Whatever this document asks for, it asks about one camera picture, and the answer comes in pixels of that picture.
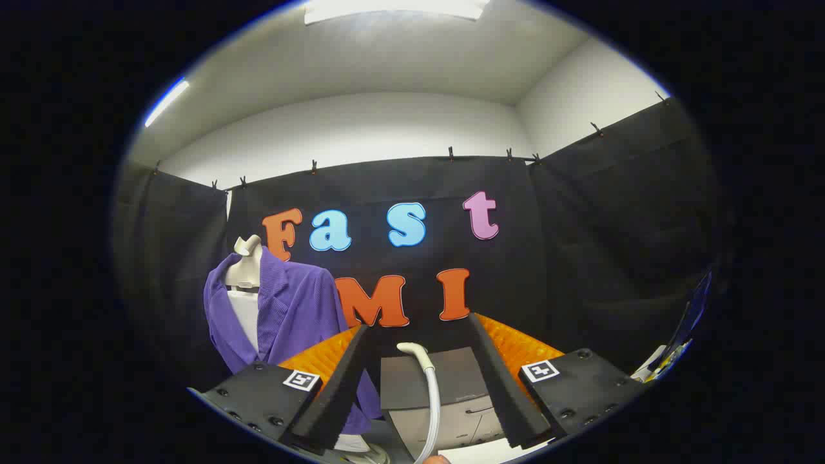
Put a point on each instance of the ceiling light panel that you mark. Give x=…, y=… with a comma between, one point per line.
x=387, y=8

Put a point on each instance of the row of black clips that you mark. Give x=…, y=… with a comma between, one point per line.
x=314, y=166

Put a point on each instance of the dark computer monitor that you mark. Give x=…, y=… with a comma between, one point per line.
x=693, y=309

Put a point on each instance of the white cluttered side table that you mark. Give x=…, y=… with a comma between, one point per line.
x=657, y=364

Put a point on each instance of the ceiling light strip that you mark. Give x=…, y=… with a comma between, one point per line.
x=166, y=102

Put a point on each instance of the cream clothes hanger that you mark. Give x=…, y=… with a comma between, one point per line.
x=248, y=270

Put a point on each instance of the grey drawer cabinet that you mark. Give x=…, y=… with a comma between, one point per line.
x=403, y=386

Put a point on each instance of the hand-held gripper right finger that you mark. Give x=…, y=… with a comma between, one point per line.
x=499, y=386

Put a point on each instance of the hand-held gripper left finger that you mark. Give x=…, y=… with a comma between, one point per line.
x=341, y=393

